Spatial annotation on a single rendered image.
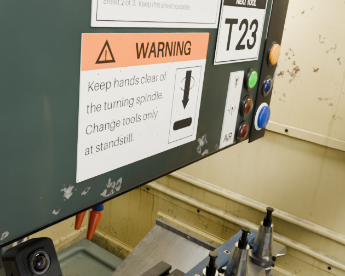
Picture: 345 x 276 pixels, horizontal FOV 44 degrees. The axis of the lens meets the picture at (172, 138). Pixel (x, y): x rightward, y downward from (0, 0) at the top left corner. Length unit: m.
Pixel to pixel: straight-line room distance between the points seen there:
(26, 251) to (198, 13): 0.27
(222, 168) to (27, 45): 1.24
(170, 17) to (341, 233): 1.10
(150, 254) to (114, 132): 1.31
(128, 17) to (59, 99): 0.08
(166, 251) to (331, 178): 0.66
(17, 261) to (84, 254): 1.55
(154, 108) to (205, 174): 1.15
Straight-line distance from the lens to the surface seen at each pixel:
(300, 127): 1.30
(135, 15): 0.32
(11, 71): 0.26
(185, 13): 0.37
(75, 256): 1.97
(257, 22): 0.49
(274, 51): 0.53
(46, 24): 0.27
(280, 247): 0.98
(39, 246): 0.44
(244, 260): 0.81
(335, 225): 1.36
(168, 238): 1.65
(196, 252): 1.60
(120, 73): 0.32
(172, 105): 0.38
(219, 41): 0.42
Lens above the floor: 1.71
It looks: 19 degrees down
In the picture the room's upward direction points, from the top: 6 degrees clockwise
